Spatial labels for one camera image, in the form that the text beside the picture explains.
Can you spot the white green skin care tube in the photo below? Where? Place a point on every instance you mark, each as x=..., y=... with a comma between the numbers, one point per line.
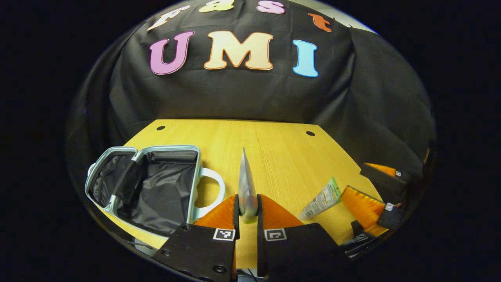
x=319, y=201

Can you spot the small black block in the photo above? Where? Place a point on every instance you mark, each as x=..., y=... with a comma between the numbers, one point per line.
x=357, y=228

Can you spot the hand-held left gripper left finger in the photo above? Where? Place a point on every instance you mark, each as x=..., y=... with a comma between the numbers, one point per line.
x=236, y=215

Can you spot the silver skin care tube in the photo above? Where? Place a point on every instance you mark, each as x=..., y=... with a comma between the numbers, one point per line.
x=246, y=188

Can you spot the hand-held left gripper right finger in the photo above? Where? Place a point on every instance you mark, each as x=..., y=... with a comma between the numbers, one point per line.
x=260, y=215

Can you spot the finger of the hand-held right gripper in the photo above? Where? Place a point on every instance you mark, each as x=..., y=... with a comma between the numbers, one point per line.
x=385, y=178
x=391, y=218

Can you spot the black backdrop cloth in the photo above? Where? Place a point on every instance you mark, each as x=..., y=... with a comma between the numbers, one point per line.
x=235, y=98

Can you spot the light blue suitcase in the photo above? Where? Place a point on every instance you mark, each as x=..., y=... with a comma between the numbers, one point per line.
x=164, y=192

